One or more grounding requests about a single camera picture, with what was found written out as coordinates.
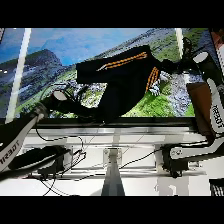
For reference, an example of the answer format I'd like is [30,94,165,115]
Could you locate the silver frame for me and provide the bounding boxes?
[19,125,214,197]

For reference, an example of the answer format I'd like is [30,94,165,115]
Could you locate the brown garment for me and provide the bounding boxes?
[185,82,214,137]

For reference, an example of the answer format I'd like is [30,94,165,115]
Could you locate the black cable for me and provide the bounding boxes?
[34,127,88,197]
[120,148,164,170]

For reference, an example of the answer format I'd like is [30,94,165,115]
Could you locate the black garment with orange stripes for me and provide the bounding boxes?
[75,44,168,124]

